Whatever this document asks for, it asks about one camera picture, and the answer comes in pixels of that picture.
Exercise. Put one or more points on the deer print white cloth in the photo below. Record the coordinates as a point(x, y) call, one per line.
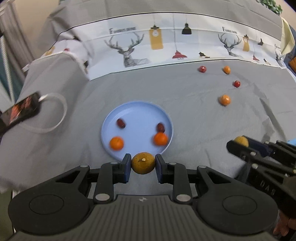
point(147, 40)

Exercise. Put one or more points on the orange cushion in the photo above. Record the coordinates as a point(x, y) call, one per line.
point(292, 62)

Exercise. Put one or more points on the dark red jujube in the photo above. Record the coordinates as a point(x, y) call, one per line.
point(160, 128)
point(120, 123)

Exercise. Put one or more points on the smooth orange mandarin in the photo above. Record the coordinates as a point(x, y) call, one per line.
point(116, 143)

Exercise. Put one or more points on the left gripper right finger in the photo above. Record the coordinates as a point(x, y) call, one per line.
point(176, 175)

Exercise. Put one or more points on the dark red jujube left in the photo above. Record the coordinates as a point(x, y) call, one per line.
point(120, 123)

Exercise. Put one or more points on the yellow-green fruit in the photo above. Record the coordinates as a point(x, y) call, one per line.
point(143, 163)
point(242, 141)

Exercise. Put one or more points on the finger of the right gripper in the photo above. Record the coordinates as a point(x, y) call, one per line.
point(246, 153)
point(262, 148)

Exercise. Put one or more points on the light blue plate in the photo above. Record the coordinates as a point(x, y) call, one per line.
point(141, 119)

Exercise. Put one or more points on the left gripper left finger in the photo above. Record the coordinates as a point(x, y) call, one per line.
point(107, 176)

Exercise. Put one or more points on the small orange kumquat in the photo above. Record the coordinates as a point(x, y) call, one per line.
point(226, 69)

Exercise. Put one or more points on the grey sofa cover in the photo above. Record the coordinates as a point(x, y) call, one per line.
point(263, 107)

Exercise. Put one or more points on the dark red jujube right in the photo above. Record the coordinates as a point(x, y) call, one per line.
point(160, 128)

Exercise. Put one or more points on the black smartphone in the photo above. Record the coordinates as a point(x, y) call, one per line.
point(21, 111)

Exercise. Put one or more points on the person's hand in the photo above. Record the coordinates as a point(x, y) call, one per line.
point(284, 225)

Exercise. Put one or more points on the green knitted blanket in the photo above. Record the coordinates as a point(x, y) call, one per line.
point(271, 5)

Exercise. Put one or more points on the red cherry tomato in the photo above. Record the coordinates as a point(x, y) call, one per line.
point(202, 69)
point(236, 83)

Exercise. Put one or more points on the netted orange mandarin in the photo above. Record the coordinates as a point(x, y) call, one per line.
point(224, 100)

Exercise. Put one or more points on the grey curtain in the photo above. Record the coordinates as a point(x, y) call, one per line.
point(18, 43)

